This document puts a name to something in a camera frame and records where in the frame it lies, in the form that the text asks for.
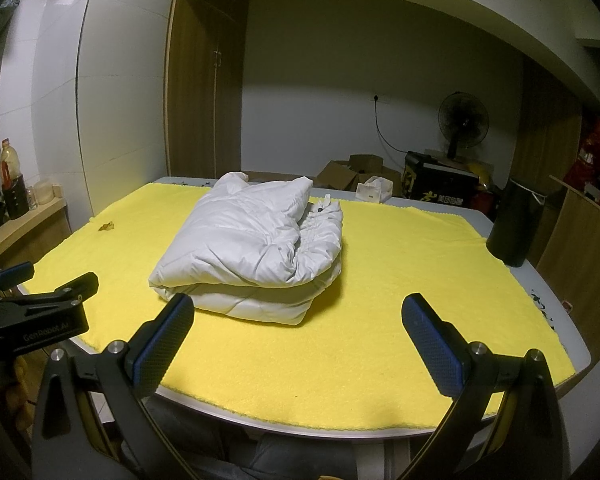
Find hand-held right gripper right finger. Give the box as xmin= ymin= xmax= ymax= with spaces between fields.
xmin=401 ymin=294 xmax=572 ymax=480

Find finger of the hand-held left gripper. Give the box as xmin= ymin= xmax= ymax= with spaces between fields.
xmin=0 ymin=272 xmax=100 ymax=312
xmin=0 ymin=261 xmax=37 ymax=292

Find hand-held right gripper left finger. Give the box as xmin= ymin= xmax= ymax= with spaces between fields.
xmin=31 ymin=292 xmax=196 ymax=480

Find white puffer jacket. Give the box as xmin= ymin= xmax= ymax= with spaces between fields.
xmin=148 ymin=171 xmax=345 ymax=328

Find wooden counter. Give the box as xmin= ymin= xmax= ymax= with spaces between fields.
xmin=0 ymin=196 xmax=74 ymax=272

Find yellow blanket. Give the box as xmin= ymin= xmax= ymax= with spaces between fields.
xmin=19 ymin=181 xmax=577 ymax=434

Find oil bottle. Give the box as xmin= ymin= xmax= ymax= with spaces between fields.
xmin=0 ymin=138 xmax=21 ymax=182

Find black cylinder bin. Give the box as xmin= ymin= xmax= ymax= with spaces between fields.
xmin=485 ymin=175 xmax=547 ymax=268

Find wooden board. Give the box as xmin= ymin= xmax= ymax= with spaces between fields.
xmin=535 ymin=175 xmax=600 ymax=362

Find black and yellow box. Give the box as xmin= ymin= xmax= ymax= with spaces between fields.
xmin=403 ymin=150 xmax=482 ymax=206

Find white tissue box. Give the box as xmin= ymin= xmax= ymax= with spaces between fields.
xmin=355 ymin=175 xmax=392 ymax=204

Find yellow round object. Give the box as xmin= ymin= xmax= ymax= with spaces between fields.
xmin=467 ymin=162 xmax=497 ymax=189

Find black standing fan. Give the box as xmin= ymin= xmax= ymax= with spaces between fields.
xmin=437 ymin=91 xmax=490 ymax=162

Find wooden door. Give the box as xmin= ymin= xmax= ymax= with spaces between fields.
xmin=165 ymin=0 xmax=252 ymax=180

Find wooden wardrobe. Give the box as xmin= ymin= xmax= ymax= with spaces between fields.
xmin=509 ymin=55 xmax=587 ymax=197

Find red bag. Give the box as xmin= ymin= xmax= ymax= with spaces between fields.
xmin=564 ymin=119 xmax=600 ymax=189

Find black wall cable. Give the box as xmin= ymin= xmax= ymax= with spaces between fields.
xmin=373 ymin=101 xmax=412 ymax=154

